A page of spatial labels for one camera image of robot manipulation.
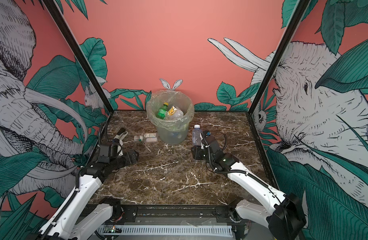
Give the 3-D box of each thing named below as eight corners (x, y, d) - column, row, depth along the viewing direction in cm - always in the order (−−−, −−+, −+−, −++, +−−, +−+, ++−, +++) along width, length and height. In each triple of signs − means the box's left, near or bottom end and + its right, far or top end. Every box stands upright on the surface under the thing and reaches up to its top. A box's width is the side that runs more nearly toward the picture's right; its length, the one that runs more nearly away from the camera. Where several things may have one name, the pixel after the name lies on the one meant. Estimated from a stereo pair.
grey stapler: (117, 139, 105) (115, 135, 101) (123, 131, 110) (120, 127, 106) (123, 140, 104) (120, 136, 100) (128, 132, 109) (126, 128, 105)
